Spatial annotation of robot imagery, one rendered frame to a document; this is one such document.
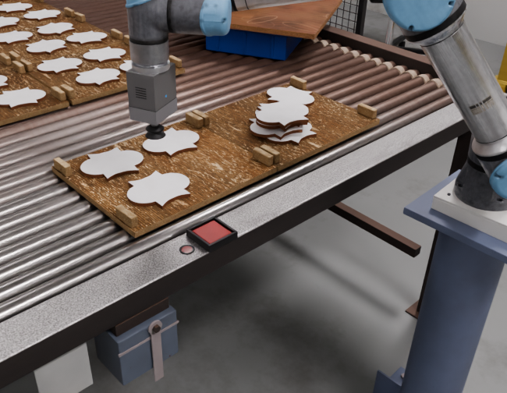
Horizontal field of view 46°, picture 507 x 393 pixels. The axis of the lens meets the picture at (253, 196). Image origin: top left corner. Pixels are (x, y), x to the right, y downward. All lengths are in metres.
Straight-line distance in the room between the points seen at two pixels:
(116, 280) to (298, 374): 1.17
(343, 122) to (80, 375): 0.96
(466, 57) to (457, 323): 0.75
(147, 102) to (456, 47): 0.59
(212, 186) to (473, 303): 0.72
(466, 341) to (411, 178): 1.77
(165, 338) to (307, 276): 1.42
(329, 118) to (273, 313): 0.96
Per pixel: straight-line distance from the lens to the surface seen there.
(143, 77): 1.20
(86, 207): 1.38
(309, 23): 2.18
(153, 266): 1.19
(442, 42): 1.14
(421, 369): 1.81
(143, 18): 1.17
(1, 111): 1.82
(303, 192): 1.41
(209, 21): 1.14
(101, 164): 1.47
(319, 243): 2.78
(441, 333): 1.69
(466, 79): 1.18
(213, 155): 1.50
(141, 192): 1.35
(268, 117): 1.59
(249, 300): 2.46
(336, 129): 1.66
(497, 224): 1.44
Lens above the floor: 1.67
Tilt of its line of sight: 33 degrees down
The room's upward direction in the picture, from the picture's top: 2 degrees clockwise
